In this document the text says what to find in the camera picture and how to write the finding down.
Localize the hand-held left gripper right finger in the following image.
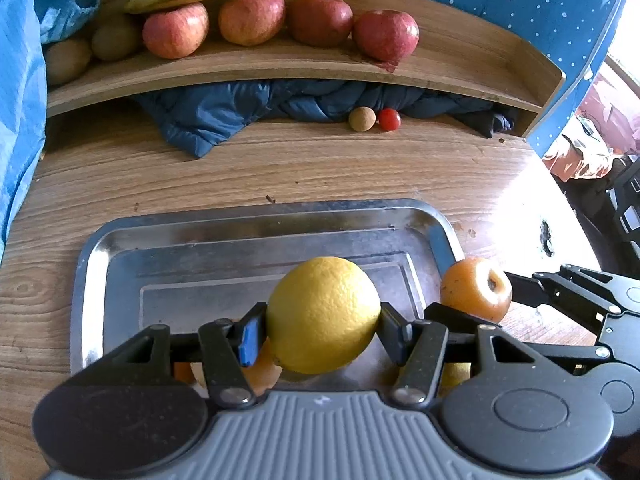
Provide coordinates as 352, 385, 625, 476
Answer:
377, 302, 551, 406

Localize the yellow green apple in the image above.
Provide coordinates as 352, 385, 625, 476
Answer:
440, 360, 473, 391

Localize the red apple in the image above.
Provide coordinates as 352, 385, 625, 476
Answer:
142, 2, 210, 60
287, 0, 354, 48
352, 9, 421, 62
218, 0, 286, 47

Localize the brown kiwi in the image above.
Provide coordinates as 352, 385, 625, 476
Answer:
45, 37, 93, 86
91, 14, 143, 62

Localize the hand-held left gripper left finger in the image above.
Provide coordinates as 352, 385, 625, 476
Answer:
75, 302, 268, 408

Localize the small brown round fruit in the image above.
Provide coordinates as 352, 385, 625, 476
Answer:
348, 106, 377, 132

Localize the red cherry tomato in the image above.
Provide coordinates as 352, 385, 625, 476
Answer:
376, 108, 402, 132

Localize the blue plastic bag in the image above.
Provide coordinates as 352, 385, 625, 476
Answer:
35, 0, 101, 46

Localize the orange persimmon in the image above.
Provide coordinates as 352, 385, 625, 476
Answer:
440, 257, 513, 324

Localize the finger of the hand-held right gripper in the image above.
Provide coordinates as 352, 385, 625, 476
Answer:
505, 264, 640, 333
424, 302, 608, 373

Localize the pink patterned cloth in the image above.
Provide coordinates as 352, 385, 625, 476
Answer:
542, 57, 640, 181

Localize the wooden shelf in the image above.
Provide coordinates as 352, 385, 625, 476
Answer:
45, 0, 568, 138

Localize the dark plastic frame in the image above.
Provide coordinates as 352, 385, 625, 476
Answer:
605, 160, 640, 241

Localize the yellow lemon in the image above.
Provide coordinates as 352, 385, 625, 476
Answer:
265, 256, 382, 375

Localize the light blue cloth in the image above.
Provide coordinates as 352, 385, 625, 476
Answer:
0, 0, 48, 266

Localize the dark blue jacket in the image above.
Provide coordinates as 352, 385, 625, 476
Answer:
135, 80, 516, 158

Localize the metal tray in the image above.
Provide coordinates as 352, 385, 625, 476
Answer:
70, 199, 466, 393

